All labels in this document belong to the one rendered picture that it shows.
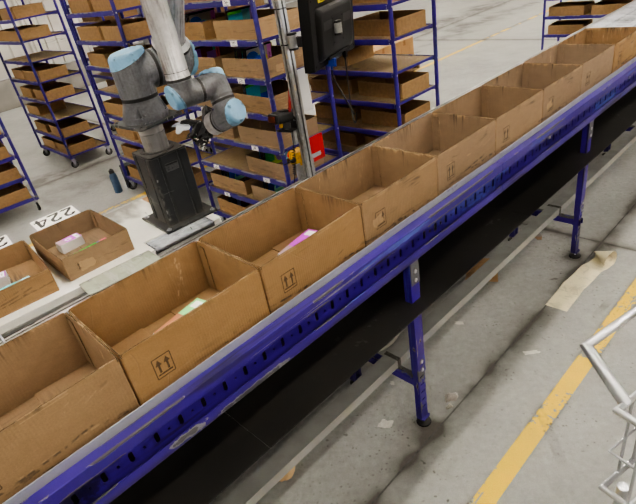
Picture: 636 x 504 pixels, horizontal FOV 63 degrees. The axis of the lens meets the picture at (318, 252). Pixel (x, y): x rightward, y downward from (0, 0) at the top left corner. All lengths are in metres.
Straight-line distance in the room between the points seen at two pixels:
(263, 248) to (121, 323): 0.50
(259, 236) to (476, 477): 1.17
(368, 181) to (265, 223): 0.51
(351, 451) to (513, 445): 0.61
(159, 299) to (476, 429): 1.34
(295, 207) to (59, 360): 0.84
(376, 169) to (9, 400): 1.38
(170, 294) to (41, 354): 0.36
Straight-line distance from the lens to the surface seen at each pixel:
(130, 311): 1.52
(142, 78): 2.27
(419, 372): 2.05
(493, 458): 2.18
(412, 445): 2.20
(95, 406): 1.23
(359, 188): 1.99
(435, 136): 2.31
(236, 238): 1.63
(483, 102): 2.62
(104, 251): 2.27
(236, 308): 1.33
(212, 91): 2.02
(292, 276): 1.42
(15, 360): 1.46
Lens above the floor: 1.73
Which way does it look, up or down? 30 degrees down
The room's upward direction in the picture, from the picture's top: 11 degrees counter-clockwise
